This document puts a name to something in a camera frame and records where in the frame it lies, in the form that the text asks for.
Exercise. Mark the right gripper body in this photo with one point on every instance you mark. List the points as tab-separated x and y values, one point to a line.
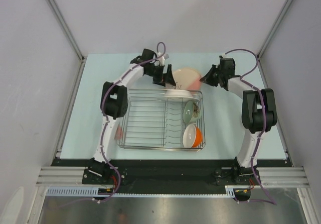
221	74

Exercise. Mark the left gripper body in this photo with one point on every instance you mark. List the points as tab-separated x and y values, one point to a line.
156	72

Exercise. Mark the cream and pink plate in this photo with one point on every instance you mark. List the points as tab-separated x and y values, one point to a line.
187	79

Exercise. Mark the white deep plate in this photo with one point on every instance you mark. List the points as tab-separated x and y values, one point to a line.
175	95

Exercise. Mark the green ceramic bowl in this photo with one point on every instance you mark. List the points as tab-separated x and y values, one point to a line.
191	113

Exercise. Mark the orange and white bowl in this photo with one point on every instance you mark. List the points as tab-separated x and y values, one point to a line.
192	136

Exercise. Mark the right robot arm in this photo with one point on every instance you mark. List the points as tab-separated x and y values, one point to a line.
258	116

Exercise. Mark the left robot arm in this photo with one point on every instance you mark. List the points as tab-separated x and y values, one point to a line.
114	102

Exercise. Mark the pink plastic cup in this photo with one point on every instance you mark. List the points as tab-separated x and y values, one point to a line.
118	133

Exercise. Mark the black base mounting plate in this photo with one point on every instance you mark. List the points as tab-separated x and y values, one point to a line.
200	176

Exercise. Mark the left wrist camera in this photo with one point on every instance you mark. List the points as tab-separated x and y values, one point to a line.
161	60

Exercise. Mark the metal wire dish rack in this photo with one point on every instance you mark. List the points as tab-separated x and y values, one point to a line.
152	124

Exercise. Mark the white cable duct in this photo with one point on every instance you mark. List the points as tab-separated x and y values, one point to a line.
103	192

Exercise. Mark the aluminium frame rail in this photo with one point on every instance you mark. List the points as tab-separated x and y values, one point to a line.
278	177

